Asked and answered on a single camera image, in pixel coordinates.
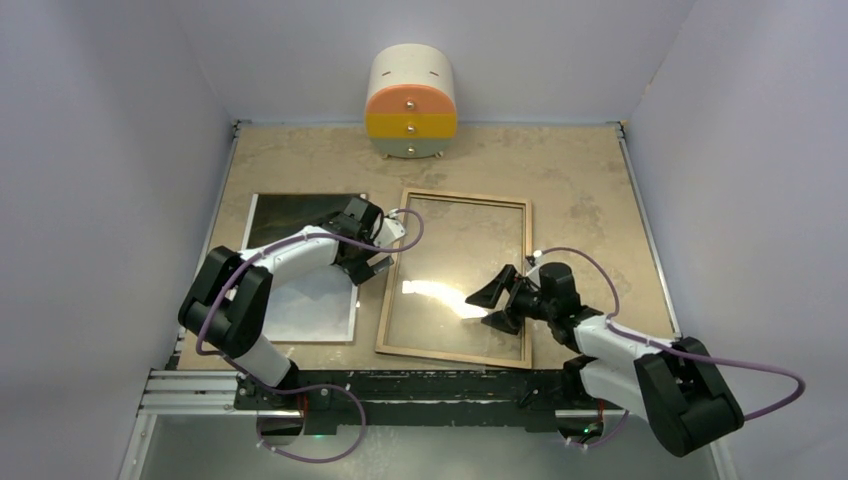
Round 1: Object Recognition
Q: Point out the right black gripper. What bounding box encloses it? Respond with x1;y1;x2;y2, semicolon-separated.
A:
466;265;556;336

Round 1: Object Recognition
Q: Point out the glossy photo print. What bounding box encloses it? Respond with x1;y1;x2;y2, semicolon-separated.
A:
241;193;358;343

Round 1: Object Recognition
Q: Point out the black wooden picture frame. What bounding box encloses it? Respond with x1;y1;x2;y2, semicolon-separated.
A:
375;188;533;369

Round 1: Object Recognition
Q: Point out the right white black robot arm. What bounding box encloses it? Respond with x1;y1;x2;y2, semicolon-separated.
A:
465;262;744;457

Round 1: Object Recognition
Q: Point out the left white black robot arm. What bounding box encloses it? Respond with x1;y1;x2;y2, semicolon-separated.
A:
177;195;406;409

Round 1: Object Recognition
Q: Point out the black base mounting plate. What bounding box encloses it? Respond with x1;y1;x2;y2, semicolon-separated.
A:
234;370;618;437

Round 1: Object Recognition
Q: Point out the round three-drawer mini cabinet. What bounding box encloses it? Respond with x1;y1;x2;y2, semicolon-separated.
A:
364;43;458;159

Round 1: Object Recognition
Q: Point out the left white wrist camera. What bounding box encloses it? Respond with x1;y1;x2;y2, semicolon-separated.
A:
371;209;406;248

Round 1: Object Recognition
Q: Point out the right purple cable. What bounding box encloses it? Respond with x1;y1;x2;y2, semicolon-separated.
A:
527;246;808;453

